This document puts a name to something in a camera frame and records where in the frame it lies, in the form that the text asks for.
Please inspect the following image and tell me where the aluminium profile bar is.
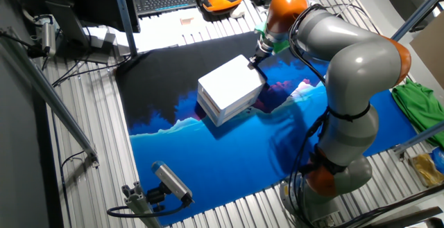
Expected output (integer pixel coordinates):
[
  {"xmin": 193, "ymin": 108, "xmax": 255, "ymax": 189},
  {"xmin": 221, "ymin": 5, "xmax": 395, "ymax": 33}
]
[
  {"xmin": 391, "ymin": 121, "xmax": 444, "ymax": 156},
  {"xmin": 0, "ymin": 28, "xmax": 101, "ymax": 168}
]

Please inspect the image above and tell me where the white lumpy object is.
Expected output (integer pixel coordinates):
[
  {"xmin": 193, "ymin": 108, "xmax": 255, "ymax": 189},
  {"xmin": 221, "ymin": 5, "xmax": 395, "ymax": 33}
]
[{"xmin": 230, "ymin": 5, "xmax": 247, "ymax": 19}]

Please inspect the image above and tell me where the green cloth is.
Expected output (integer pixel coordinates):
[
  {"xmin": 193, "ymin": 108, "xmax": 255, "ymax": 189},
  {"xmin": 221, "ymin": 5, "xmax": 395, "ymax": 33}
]
[{"xmin": 391, "ymin": 78, "xmax": 444, "ymax": 149}]

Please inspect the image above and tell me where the white drawer cabinet frame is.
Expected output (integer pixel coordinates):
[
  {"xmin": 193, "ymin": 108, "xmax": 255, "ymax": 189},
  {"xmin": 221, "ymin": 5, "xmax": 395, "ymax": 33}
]
[{"xmin": 196, "ymin": 54, "xmax": 267, "ymax": 128}]

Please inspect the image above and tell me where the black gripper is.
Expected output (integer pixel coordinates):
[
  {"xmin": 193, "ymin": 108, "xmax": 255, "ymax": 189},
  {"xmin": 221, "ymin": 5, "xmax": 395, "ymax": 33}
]
[{"xmin": 248, "ymin": 37, "xmax": 275, "ymax": 69}]

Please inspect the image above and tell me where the black computer keyboard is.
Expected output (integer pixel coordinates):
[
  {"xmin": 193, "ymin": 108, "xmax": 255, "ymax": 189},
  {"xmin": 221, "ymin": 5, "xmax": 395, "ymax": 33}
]
[{"xmin": 133, "ymin": 0, "xmax": 198, "ymax": 18}]

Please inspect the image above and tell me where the blue plastic bag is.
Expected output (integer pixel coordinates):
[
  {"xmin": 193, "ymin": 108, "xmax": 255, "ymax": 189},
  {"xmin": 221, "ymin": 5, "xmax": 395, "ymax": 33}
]
[{"xmin": 429, "ymin": 147, "xmax": 444, "ymax": 174}]

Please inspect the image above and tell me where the aluminium camera mount profile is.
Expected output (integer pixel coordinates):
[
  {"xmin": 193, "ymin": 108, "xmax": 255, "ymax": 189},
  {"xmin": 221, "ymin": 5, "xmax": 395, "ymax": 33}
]
[{"xmin": 121, "ymin": 181, "xmax": 164, "ymax": 228}]

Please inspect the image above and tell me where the aluminium profile post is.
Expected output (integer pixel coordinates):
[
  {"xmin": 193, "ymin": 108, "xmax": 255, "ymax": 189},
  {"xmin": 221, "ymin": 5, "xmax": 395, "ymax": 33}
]
[
  {"xmin": 110, "ymin": 0, "xmax": 139, "ymax": 58},
  {"xmin": 390, "ymin": 0, "xmax": 444, "ymax": 42}
]

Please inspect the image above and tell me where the silver camera on mount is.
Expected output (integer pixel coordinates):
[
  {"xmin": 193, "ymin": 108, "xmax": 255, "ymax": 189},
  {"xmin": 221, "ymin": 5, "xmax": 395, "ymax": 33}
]
[{"xmin": 33, "ymin": 14, "xmax": 58, "ymax": 58}]

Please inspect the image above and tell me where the green wrist mount bracket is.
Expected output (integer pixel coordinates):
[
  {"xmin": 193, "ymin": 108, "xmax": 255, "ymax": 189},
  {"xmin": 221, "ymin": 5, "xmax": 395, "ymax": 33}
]
[{"xmin": 254, "ymin": 21, "xmax": 291, "ymax": 55}]

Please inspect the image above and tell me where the black metal drawer handle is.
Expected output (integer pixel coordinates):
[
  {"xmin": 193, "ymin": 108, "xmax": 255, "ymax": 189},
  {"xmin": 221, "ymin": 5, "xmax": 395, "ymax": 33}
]
[{"xmin": 248, "ymin": 61, "xmax": 269, "ymax": 89}]

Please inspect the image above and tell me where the blue black printed cloth mat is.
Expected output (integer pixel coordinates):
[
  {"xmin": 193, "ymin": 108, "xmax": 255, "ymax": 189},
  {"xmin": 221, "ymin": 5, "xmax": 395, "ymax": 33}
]
[{"xmin": 116, "ymin": 30, "xmax": 419, "ymax": 226}]

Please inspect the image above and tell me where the white paper sheet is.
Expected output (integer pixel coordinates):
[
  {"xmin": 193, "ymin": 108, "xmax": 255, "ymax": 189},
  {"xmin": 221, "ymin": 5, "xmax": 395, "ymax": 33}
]
[{"xmin": 114, "ymin": 11, "xmax": 223, "ymax": 54}]

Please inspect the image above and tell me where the brown cardboard board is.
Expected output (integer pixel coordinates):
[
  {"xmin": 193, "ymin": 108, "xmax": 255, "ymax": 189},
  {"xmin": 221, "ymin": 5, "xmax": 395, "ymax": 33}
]
[{"xmin": 409, "ymin": 21, "xmax": 444, "ymax": 91}]

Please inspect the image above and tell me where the silver camera with blue end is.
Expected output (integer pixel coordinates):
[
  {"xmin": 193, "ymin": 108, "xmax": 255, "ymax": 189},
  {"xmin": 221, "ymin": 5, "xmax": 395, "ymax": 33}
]
[{"xmin": 151, "ymin": 160, "xmax": 196, "ymax": 208}]

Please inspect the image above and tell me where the yellow plastic bag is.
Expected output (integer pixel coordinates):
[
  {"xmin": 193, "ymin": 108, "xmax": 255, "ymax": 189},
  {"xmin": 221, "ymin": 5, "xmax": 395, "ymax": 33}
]
[{"xmin": 410, "ymin": 151, "xmax": 444, "ymax": 188}]

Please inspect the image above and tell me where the black camera cable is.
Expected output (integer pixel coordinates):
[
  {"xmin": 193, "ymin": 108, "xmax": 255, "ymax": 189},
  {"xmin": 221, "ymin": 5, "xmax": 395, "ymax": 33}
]
[{"xmin": 106, "ymin": 200, "xmax": 190, "ymax": 219}]

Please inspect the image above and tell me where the black strap tie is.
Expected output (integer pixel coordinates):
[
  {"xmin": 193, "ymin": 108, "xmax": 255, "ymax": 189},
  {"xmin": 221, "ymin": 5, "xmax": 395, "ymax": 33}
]
[
  {"xmin": 327, "ymin": 102, "xmax": 371, "ymax": 123},
  {"xmin": 298, "ymin": 148, "xmax": 348, "ymax": 177}
]

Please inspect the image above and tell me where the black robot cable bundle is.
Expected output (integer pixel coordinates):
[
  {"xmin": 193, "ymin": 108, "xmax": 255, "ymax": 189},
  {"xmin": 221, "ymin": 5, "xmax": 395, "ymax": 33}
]
[{"xmin": 286, "ymin": 1, "xmax": 381, "ymax": 228}]

